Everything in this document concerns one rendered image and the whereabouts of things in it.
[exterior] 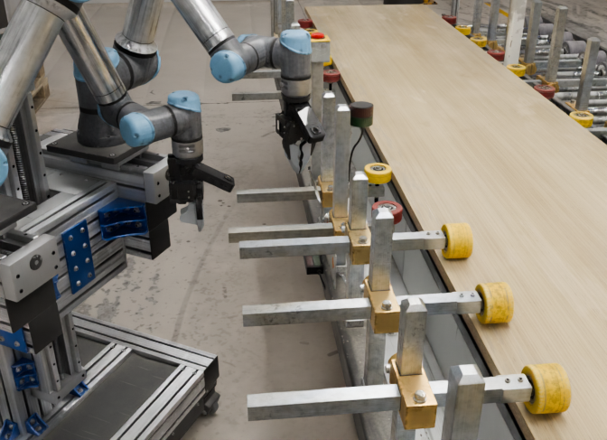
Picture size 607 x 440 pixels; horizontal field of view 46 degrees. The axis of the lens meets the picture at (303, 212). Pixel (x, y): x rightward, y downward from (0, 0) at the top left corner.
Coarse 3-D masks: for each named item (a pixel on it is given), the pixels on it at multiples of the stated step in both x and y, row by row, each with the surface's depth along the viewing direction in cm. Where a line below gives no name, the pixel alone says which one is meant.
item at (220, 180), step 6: (198, 168) 172; (204, 168) 174; (210, 168) 176; (192, 174) 172; (198, 174) 172; (204, 174) 172; (210, 174) 173; (216, 174) 174; (222, 174) 176; (204, 180) 173; (210, 180) 173; (216, 180) 174; (222, 180) 174; (228, 180) 175; (216, 186) 175; (222, 186) 175; (228, 186) 175
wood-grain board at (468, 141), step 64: (384, 64) 308; (448, 64) 308; (384, 128) 238; (448, 128) 238; (512, 128) 238; (576, 128) 238; (448, 192) 194; (512, 192) 194; (576, 192) 194; (512, 256) 164; (576, 256) 164; (512, 320) 141; (576, 320) 141; (576, 384) 125
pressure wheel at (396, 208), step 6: (378, 204) 186; (384, 204) 186; (390, 204) 186; (396, 204) 186; (372, 210) 184; (390, 210) 184; (396, 210) 183; (402, 210) 184; (396, 216) 182; (396, 222) 183
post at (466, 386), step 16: (464, 368) 87; (448, 384) 89; (464, 384) 85; (480, 384) 85; (448, 400) 89; (464, 400) 86; (480, 400) 87; (448, 416) 90; (464, 416) 88; (480, 416) 88; (448, 432) 90; (464, 432) 89
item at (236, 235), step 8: (296, 224) 186; (304, 224) 186; (312, 224) 186; (320, 224) 186; (328, 224) 186; (368, 224) 186; (232, 232) 182; (240, 232) 182; (248, 232) 182; (256, 232) 182; (264, 232) 183; (272, 232) 183; (280, 232) 183; (288, 232) 183; (296, 232) 184; (304, 232) 184; (312, 232) 184; (320, 232) 184; (328, 232) 185; (232, 240) 183; (240, 240) 183
